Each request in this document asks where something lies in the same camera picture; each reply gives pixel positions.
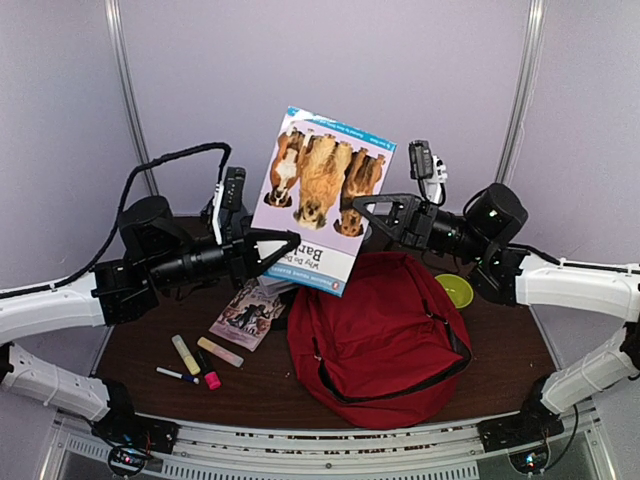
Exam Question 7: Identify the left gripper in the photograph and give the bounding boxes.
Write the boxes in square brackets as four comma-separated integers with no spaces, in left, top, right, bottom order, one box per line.
[147,219,301,291]

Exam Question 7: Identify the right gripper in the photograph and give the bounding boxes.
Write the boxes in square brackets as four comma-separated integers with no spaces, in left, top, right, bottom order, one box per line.
[351,192,490,263]

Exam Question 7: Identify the dog cover book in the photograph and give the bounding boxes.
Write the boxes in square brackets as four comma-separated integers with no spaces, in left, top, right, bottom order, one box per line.
[252,107,396,296]

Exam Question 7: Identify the red backpack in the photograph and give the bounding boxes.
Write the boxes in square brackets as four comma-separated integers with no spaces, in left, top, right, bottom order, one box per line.
[287,252,472,430]

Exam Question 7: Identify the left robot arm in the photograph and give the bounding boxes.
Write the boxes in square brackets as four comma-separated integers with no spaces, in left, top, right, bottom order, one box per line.
[1,142,301,444]

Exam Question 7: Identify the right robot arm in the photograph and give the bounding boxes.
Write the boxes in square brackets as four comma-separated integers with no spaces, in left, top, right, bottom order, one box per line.
[353,183,639,442]

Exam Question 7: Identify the white coffee cover book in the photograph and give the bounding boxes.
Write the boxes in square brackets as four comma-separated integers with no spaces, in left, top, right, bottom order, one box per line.
[257,276,299,303]

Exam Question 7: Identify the purple illustrated booklet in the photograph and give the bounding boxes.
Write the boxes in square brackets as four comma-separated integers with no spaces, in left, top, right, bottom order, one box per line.
[209,279,285,352]

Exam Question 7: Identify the peach highlighter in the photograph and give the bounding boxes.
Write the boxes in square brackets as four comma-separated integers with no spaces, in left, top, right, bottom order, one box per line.
[197,337,244,368]

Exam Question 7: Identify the lime green bowl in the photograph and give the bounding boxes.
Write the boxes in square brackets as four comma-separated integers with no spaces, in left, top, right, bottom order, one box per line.
[435,273,474,310]

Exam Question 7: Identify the yellow highlighter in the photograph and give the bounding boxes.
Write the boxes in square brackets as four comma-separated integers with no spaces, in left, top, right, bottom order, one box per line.
[171,334,201,376]

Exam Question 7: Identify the pink highlighter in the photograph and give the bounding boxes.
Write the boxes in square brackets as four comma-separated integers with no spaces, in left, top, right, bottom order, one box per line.
[194,349,221,391]

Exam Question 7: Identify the white blue pen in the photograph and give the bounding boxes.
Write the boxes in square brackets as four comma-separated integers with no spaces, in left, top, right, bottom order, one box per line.
[155,367,200,385]

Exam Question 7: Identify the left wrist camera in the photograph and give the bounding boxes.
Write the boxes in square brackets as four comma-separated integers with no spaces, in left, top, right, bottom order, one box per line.
[209,165,247,246]

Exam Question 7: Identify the front aluminium rail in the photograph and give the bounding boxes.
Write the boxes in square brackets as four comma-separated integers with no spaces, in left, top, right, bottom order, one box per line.
[49,409,601,480]

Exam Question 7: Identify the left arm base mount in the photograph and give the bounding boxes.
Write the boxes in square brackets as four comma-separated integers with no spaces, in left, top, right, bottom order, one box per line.
[89,412,179,454]

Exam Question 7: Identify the right aluminium frame post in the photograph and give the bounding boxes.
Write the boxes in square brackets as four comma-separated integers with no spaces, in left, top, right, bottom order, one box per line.
[495,0,547,184]

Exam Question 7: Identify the aluminium frame post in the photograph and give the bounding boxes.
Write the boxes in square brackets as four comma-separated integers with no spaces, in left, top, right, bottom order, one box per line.
[104,0,151,165]
[495,0,547,184]

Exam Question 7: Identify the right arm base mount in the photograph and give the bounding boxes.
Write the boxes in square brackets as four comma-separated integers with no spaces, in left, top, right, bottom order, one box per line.
[477,413,564,453]

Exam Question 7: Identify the left aluminium frame post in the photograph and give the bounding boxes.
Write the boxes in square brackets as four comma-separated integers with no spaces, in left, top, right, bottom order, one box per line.
[104,0,151,165]

